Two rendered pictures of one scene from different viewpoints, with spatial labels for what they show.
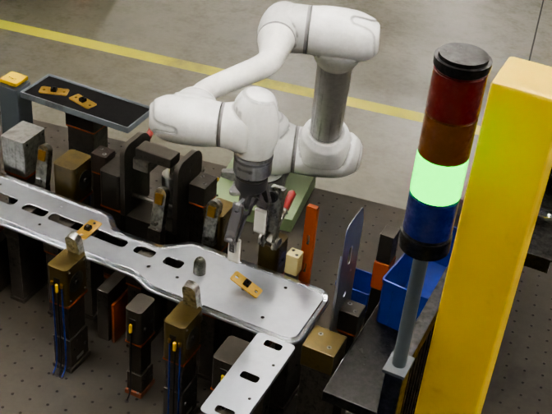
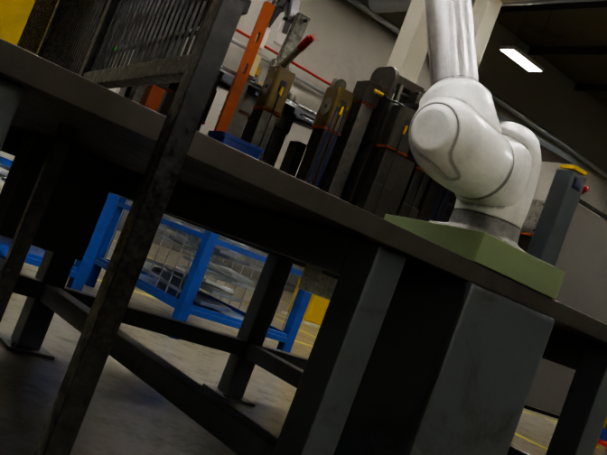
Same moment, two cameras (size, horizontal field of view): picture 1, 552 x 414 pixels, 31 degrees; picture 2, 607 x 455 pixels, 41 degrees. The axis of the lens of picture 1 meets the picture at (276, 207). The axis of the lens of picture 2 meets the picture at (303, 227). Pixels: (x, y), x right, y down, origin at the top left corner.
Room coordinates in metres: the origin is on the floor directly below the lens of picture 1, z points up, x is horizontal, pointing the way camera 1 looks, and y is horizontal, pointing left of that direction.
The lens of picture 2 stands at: (3.58, -1.57, 0.56)
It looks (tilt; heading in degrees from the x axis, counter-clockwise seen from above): 3 degrees up; 129
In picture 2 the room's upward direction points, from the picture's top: 21 degrees clockwise
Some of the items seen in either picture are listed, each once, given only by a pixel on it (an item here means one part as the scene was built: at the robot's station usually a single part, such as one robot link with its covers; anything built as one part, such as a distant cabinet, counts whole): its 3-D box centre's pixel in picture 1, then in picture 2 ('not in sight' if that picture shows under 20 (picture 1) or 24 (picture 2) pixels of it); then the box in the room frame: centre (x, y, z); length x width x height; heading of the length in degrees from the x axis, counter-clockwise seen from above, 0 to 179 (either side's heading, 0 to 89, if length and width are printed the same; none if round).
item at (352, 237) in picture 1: (346, 273); not in sight; (1.80, -0.18, 1.17); 0.12 x 0.01 x 0.34; 157
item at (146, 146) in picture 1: (160, 219); (380, 158); (2.24, 0.32, 0.94); 0.18 x 0.13 x 0.49; 67
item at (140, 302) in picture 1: (136, 351); not in sight; (1.82, 0.31, 0.84); 0.10 x 0.05 x 0.29; 157
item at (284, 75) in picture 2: (270, 287); (261, 131); (2.08, -0.01, 0.87); 0.10 x 0.07 x 0.35; 157
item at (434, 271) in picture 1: (434, 280); not in sight; (1.90, -0.40, 1.09); 0.30 x 0.17 x 0.13; 152
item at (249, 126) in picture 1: (250, 121); not in sight; (1.91, 0.08, 1.48); 0.13 x 0.11 x 0.16; 88
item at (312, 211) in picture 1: (303, 283); (236, 89); (2.01, -0.09, 0.95); 0.03 x 0.01 x 0.50; 67
